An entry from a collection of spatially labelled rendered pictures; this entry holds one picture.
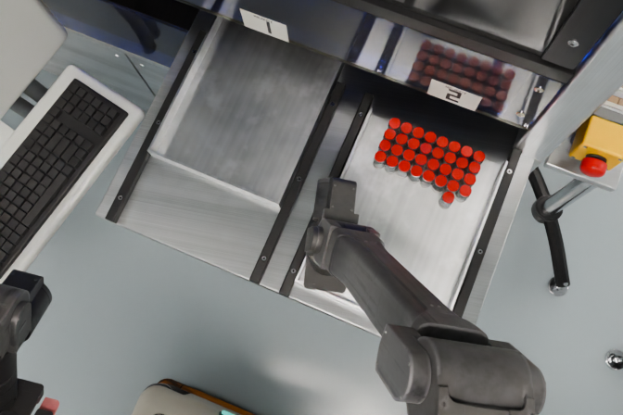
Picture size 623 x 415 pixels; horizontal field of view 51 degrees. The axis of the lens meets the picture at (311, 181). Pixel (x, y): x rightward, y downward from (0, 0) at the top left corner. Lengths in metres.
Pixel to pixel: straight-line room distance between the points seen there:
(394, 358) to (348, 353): 1.52
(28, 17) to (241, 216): 0.55
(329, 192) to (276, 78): 0.40
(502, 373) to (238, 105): 0.86
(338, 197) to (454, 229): 0.34
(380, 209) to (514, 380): 0.71
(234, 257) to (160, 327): 0.95
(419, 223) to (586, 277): 1.07
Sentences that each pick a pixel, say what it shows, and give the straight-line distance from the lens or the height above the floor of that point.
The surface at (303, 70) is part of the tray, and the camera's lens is 1.27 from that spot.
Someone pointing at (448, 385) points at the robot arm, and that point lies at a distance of 0.49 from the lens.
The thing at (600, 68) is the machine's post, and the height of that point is 1.25.
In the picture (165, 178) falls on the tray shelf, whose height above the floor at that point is 0.88.
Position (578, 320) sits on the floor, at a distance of 2.16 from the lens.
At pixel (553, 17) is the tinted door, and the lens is 0.87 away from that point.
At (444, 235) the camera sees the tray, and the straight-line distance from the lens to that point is 1.18.
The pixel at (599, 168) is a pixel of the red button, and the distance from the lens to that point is 1.14.
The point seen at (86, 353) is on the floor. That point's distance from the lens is 2.17.
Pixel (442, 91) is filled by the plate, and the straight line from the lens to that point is 1.11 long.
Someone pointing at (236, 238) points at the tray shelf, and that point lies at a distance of 1.18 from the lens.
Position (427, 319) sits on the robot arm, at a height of 1.49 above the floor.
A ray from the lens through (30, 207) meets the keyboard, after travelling 1.37.
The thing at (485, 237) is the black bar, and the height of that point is 0.90.
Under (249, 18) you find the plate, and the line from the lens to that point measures 1.16.
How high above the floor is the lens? 2.03
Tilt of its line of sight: 75 degrees down
